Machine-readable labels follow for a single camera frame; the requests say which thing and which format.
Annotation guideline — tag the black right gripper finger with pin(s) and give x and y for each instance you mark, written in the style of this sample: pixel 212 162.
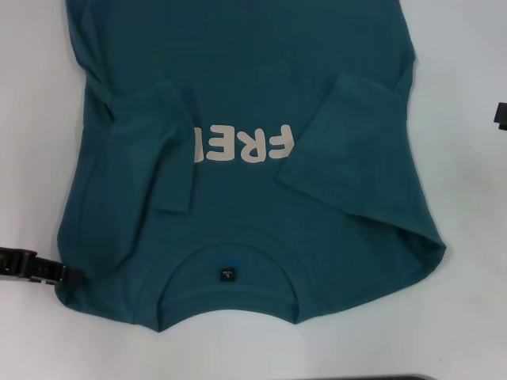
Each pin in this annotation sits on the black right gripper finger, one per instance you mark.
pixel 502 115

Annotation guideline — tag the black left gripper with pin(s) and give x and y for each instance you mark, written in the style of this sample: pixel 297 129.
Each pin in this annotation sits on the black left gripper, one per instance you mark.
pixel 14 263

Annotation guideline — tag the teal T-shirt with FREE print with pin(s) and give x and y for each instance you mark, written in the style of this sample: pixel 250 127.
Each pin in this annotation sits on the teal T-shirt with FREE print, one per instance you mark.
pixel 257 51

